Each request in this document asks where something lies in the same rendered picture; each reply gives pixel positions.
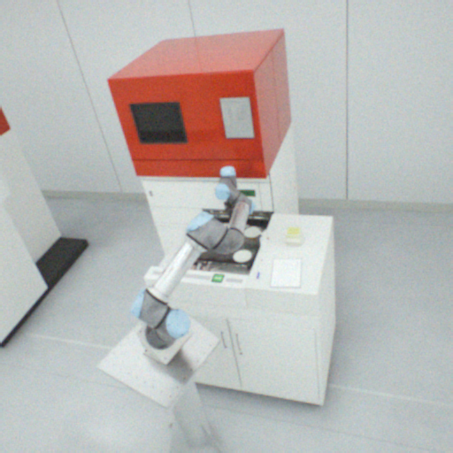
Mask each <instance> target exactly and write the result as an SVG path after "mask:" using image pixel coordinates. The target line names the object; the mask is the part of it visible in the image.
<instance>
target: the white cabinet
mask: <svg viewBox="0 0 453 453"><path fill-rule="evenodd" d="M168 305H169V306H171V307H172V308H174V309H182V310H183V311H185V312H186V313H187V314H188V316H189V317H191V318H192V319H195V320H196V321H197V322H199V323H200V324H201V326H203V327H204V328H205V329H207V330H209V331H210V332H211V333H213V334H214V335H215V336H217V337H218V339H219V340H220V343H219V344H218V345H217V347H216V348H215V349H214V351H213V352H212V353H211V355H210V356H209V357H207V359H206V360H207V362H206V363H205V365H204V367H203V369H202V370H201V371H200V373H198V374H197V375H196V377H195V378H194V379H193V380H194V381H195V383H199V384H204V385H210V386H215V387H220V388H230V389H234V390H241V391H245V392H250V393H251V394H256V395H266V396H270V397H275V398H281V399H286V400H292V401H297V402H301V403H311V404H316V405H323V404H324V401H325V392H326V379H327V374H328V367H329V360H330V355H332V347H333V341H334V330H335V324H336V322H335V284H334V240H333V247H332V251H330V256H329V262H328V267H327V272H326V281H325V286H324V291H323V296H322V302H321V306H320V313H319V316H318V317H317V316H309V315H301V314H294V313H285V312H277V311H269V310H261V309H254V308H248V309H244V308H237V307H228V306H220V305H213V304H204V303H190V302H182V301H174V300H170V303H169V304H168Z"/></svg>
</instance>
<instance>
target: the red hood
mask: <svg viewBox="0 0 453 453"><path fill-rule="evenodd" d="M106 80H107V82H108V83H107V84H108V87H109V90H110V93H111V96H112V99H113V102H114V105H115V109H116V112H117V114H118V117H119V123H120V126H121V129H122V132H123V136H124V139H125V142H127V147H128V151H129V154H130V157H131V159H132V163H133V167H134V171H135V174H136V177H172V178H221V177H220V170H221V169H223V168H224V167H228V166H230V167H233V168H234V172H235V173H236V179H266V178H267V175H268V173H269V172H270V169H271V167H272V165H273V160H274V159H275V157H277V155H278V152H279V150H280V146H281V144H282V142H283V140H284V138H285V134H286V132H287V131H288V127H289V125H291V123H292V116H291V104H290V103H289V91H288V66H287V52H286V41H285V32H284V28H280V29H270V30H259V31H250V32H240V33H230V34H219V35H200V36H190V37H181V38H171V40H162V41H161V42H159V43H158V44H156V45H155V46H153V47H151V48H149V49H148V50H146V51H145V53H143V54H142V55H141V56H139V57H138V58H136V59H134V60H133V61H131V62H130V63H129V64H127V65H125V67H123V68H121V69H120V70H119V71H117V72H116V73H115V74H113V75H112V76H110V77H108V78H107V79H106Z"/></svg>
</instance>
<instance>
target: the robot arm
mask: <svg viewBox="0 0 453 453"><path fill-rule="evenodd" d="M220 177H221V178H220V180H219V184H218V185H217V187H216V190H215V196H216V197H217V198H218V199H220V200H226V202H224V205H225V210H226V211H227V212H228V213H229V214H228V217H229V219H230V222H229V225H228V227H227V226H225V225H224V224H221V223H220V222H219V221H217V220H216V219H215V218H213V215H211V214H210V213H207V212H206V211H202V212H200V213H199V214H198V215H197V217H196V218H193V219H192V221H191V222H190V223H189V224H188V225H187V227H186V231H187V233H186V241H185V242H184V244H183V245H182V247H181V248H179V250H178V251H177V252H176V254H175V255H174V256H173V259H172V260H171V262H170V263H169V265H167V266H166V267H165V269H164V271H163V272H162V273H161V274H160V276H159V277H158V278H157V280H156V282H155V283H154V285H152V286H148V287H147V288H146V289H144V288H142V289H141V291H140V292H138V294H137V295H136V297H135V300H134V302H133V304H132V307H131V314H132V315H134V316H135V317H136V318H137V319H140V320H141V321H143V322H144V323H146V324H147V326H146V328H145V337H146V341H147V343H148V344H149V345H150V346H151V347H153V348H155V349H168V348H170V347H171V346H172V345H173V344H174V343H175V341H176V340H178V339H181V337H183V336H184V335H185V334H186V333H187V332H188V330H189V328H190V320H189V317H188V314H187V313H186V312H185V311H183V310H182V309H174V308H172V307H171V306H169V305H168V304H169V303H170V299H169V296H170V294H171V293H172V292H173V291H174V289H175V288H176V287H177V285H178V283H179V282H180V280H182V279H183V277H184V276H185V274H186V273H187V272H188V269H189V268H190V266H191V265H192V264H193V263H194V262H195V261H196V260H197V259H198V256H199V255H200V254H201V252H203V251H206V250H208V249H209V248H211V249H213V250H214V251H216V252H218V253H221V254H228V253H232V252H234V251H237V250H238V249H239V248H240V247H241V246H242V243H243V239H244V235H243V231H244V227H245V224H246V220H247V217H248V215H250V214H251V213H252V212H253V211H254V210H255V208H256V204H255V203H254V202H253V201H252V200H251V199H249V198H248V197H246V196H245V195H244V194H243V193H241V192H240V191H239V190H238V185H237V179H236V173H235V172H234V168H233V167H230V166H228V167H224V168H223V169H221V170H220Z"/></svg>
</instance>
